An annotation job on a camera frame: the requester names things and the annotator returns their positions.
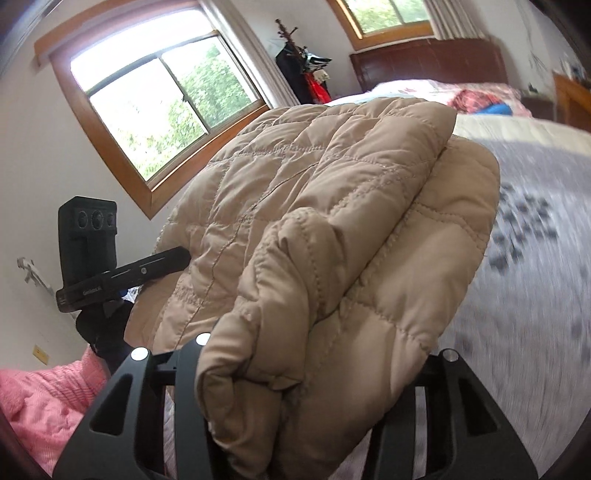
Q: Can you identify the beige quilted jacket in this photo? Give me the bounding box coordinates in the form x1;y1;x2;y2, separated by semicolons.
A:
124;98;500;479

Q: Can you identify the back window wooden frame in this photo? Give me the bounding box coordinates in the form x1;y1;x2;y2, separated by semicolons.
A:
328;0;434;51

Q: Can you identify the wooden desk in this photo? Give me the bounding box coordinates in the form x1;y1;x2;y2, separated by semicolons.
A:
553;72;591;133

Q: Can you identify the pink fluffy sleeve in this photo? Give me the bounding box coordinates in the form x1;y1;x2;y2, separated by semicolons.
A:
1;349;109;474

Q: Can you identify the blue cloth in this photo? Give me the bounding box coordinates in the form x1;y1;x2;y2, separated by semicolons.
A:
478;103;513;116

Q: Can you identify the striped curtain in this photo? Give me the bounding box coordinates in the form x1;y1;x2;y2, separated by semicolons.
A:
424;0;486;40

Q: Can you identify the coat rack with clothes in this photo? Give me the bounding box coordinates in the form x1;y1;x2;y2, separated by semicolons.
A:
276;19;332;104

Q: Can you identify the dark wooden headboard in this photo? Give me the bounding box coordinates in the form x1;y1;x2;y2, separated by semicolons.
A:
349;38;509;92

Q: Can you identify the grey quilted bedspread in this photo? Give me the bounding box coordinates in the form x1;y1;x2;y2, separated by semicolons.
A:
322;113;591;480

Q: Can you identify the white side curtain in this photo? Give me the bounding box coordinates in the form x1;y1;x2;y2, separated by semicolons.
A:
199;1;300;108

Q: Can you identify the side window wooden frame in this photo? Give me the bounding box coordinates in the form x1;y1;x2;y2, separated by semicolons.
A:
34;1;269;218

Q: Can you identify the red patterned cloth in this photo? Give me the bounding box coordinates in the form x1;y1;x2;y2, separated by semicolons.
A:
448;89;503;114

